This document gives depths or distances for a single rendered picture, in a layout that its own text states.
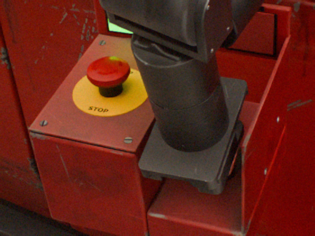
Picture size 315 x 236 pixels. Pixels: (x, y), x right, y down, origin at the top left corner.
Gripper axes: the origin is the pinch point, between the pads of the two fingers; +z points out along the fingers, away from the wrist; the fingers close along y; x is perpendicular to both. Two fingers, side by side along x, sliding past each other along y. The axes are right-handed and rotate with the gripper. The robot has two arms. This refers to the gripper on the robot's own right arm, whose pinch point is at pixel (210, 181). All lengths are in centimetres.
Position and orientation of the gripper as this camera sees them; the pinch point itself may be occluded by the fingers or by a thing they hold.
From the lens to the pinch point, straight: 66.8
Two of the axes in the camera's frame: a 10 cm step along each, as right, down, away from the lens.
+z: 2.0, 5.9, 7.8
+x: -9.2, -1.5, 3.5
